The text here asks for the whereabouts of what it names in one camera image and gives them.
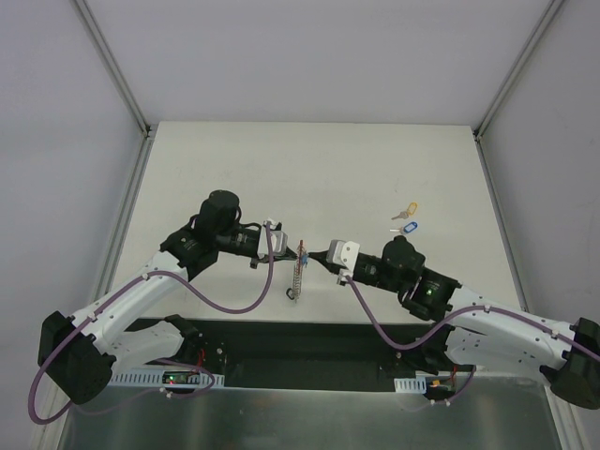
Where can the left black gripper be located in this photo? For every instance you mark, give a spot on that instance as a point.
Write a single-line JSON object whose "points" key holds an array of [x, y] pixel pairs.
{"points": [[291, 258]]}

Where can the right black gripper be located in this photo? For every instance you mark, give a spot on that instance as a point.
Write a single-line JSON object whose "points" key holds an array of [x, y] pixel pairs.
{"points": [[341, 267]]}

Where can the red handled metal keyring holder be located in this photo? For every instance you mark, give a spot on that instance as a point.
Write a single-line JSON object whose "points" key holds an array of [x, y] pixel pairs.
{"points": [[294, 292]]}

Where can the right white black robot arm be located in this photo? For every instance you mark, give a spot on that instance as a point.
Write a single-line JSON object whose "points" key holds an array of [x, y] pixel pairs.
{"points": [[478, 332]]}

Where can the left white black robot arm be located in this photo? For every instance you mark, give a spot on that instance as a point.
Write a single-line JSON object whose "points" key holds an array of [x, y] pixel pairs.
{"points": [[83, 351]]}

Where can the blue tagged key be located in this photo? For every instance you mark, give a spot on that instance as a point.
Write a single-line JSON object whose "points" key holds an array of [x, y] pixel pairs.
{"points": [[407, 228]]}

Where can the yellow tagged key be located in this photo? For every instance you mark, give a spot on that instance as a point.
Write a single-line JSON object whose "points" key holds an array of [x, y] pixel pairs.
{"points": [[407, 212]]}

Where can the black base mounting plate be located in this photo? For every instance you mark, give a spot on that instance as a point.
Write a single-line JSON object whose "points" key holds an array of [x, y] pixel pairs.
{"points": [[349, 357]]}

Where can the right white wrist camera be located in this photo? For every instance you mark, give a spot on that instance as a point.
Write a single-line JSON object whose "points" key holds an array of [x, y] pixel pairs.
{"points": [[343, 253]]}

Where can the right white cable duct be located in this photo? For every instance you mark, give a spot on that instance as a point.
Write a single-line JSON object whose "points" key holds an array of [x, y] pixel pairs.
{"points": [[415, 385]]}

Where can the white cable duct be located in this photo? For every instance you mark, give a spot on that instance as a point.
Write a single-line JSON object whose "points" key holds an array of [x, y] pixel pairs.
{"points": [[415, 385], [158, 377]]}

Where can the left white cable duct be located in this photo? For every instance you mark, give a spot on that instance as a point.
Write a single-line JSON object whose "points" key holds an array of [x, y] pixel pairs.
{"points": [[158, 377]]}

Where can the left aluminium frame post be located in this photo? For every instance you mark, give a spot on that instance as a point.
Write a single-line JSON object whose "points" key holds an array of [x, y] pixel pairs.
{"points": [[93, 30]]}

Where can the aluminium frame post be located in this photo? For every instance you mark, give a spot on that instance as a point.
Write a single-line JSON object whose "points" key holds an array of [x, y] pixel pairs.
{"points": [[93, 30], [541, 28]]}

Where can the right aluminium frame post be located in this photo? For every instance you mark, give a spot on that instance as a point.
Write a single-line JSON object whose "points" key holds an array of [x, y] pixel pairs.
{"points": [[541, 28]]}

